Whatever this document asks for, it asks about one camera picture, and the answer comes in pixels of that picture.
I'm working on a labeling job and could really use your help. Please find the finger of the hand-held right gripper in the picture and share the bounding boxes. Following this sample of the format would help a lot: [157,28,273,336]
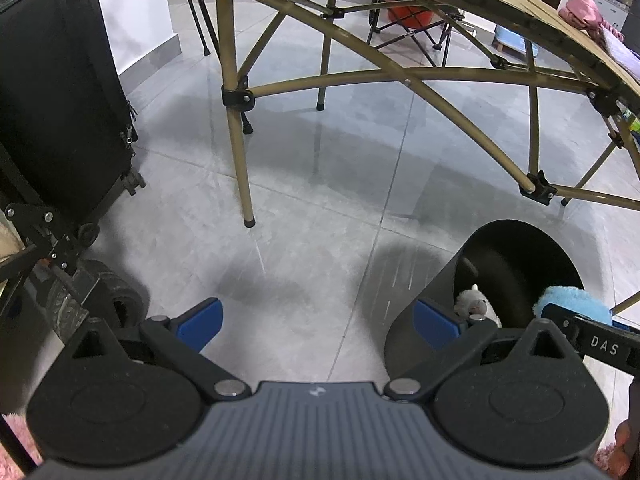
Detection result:
[541,302,582,354]

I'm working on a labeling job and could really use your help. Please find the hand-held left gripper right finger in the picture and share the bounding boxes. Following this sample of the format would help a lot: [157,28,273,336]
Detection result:
[382,297,576,402]

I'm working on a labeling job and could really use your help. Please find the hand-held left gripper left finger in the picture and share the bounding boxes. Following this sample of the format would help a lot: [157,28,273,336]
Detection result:
[62,297,252,402]

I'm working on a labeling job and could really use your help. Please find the light blue plush toy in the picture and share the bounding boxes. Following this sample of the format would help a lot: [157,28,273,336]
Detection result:
[535,286,613,326]

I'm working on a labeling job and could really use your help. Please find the yellow and white plush toy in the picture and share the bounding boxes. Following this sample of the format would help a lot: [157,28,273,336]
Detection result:
[452,284,503,328]

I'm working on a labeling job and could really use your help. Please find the black trash bin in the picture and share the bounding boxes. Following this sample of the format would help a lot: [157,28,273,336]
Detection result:
[385,219,586,381]

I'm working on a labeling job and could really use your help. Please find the person's right hand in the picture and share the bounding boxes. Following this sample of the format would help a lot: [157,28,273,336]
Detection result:
[612,417,640,478]

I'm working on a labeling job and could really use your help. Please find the black folding cart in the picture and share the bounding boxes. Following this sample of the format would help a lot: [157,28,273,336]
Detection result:
[0,202,151,343]

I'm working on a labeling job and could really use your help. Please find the pink fluffy rug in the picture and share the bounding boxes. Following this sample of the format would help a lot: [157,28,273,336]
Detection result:
[0,410,626,480]

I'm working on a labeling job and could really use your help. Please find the tan folding table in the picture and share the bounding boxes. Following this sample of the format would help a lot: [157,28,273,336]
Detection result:
[75,0,640,321]

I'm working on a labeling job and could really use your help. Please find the pale lilac cloth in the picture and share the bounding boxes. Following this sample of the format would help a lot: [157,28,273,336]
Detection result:
[600,27,640,81]

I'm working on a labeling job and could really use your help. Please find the black suitcase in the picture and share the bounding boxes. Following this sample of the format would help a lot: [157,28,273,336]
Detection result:
[0,0,146,248]

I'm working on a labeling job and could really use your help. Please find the light blue box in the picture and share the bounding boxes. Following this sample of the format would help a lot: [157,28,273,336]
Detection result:
[492,25,541,58]

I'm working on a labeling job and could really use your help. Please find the black folding chair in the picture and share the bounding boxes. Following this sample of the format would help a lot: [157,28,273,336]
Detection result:
[366,0,468,68]

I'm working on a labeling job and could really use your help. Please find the black tripod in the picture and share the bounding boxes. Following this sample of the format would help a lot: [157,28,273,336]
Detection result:
[182,0,256,136]

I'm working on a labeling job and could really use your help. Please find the orange bag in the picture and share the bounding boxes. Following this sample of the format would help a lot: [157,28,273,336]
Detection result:
[387,5,436,31]

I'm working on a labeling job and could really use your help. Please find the pink cloth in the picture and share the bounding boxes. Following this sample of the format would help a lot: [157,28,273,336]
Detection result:
[558,0,626,43]

